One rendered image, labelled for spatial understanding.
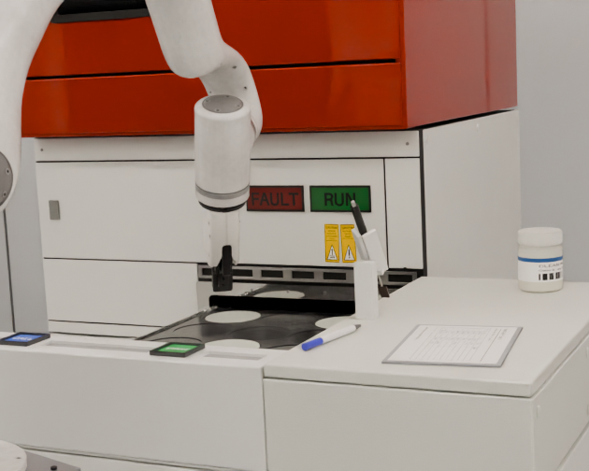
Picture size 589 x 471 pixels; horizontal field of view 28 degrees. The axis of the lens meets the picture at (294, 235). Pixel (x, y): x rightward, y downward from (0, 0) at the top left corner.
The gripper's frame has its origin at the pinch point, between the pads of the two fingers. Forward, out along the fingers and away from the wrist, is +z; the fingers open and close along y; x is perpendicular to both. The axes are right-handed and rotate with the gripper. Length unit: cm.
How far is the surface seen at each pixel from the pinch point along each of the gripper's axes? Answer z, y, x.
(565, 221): 69, -114, 117
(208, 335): 11.2, 0.3, -2.4
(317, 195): -1.5, -21.3, 20.3
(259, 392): -11.3, 41.7, -1.1
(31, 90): -8, -58, -29
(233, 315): 17.3, -12.8, 3.9
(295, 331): 10.0, 2.8, 12.0
